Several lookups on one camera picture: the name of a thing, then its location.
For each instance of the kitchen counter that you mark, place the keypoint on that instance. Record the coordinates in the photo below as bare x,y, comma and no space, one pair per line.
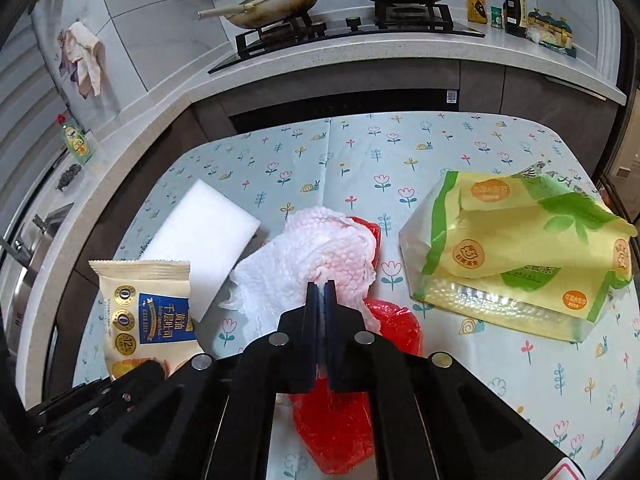
480,92

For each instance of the beige wok with lid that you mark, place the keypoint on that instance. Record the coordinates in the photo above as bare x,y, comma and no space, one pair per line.
275,5

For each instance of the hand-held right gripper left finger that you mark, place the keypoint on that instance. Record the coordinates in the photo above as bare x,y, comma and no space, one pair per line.
312,310

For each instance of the white paper towel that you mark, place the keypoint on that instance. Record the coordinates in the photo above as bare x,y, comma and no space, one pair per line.
310,250

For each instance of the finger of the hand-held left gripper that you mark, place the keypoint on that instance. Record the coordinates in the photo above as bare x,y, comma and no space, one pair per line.
110,400

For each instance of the dark soy sauce bottle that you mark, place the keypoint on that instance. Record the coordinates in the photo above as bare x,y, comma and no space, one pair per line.
515,7

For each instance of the green dish soap bottle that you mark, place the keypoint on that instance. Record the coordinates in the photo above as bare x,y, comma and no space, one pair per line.
77,142

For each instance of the seasoning jar set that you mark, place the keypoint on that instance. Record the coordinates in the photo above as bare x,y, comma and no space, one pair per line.
555,32

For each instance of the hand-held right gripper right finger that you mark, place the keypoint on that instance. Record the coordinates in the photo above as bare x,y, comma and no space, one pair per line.
332,310

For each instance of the glass sliding door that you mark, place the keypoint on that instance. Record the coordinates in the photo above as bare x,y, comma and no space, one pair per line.
625,160

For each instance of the floral tablecloth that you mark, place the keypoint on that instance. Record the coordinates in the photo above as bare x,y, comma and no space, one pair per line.
350,160

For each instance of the plastic wrapped food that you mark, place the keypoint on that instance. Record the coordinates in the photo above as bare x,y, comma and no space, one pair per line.
535,34

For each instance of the steel sink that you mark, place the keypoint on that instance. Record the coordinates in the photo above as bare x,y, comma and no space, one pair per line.
30,285

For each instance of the red plastic bag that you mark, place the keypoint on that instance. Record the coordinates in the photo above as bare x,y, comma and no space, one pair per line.
330,435

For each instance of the white sponge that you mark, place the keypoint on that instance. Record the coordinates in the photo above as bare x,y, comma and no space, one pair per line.
200,235

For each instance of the dark scrubber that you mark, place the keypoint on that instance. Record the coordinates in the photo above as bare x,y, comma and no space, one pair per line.
67,177

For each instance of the hanging kitchen cloths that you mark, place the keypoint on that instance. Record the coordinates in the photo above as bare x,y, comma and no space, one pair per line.
85,65

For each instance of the yellow green bread bag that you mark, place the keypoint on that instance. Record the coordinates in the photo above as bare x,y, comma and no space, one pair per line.
500,240

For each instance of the black gas stove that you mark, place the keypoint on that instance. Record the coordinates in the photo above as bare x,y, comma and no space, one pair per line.
330,27

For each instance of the black built-in appliance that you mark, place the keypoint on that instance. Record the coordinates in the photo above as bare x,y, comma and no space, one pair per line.
350,107

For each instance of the cream toast packet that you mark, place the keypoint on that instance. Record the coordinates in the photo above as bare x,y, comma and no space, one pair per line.
145,310

